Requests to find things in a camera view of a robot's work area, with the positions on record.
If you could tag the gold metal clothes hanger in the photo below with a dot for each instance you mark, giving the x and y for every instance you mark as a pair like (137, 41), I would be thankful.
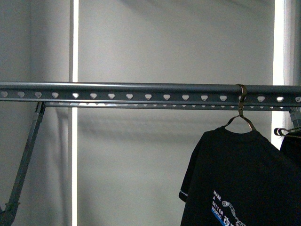
(241, 105)

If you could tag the black printed t-shirt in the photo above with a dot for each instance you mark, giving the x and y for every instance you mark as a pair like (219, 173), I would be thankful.
(240, 180)

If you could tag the silver metal clothes hanger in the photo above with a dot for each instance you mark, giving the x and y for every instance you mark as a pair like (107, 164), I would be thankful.
(283, 132)

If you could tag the grey rack support leg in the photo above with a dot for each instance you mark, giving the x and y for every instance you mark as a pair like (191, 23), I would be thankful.
(7, 216)

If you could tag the grey rear rack rail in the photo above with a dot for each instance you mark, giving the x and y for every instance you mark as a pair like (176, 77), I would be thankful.
(143, 106)

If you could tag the grey perforated front rack rail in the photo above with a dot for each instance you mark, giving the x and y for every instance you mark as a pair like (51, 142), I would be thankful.
(121, 93)

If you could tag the grey right rack bracket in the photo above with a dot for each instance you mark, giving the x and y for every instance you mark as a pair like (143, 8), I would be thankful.
(295, 115)

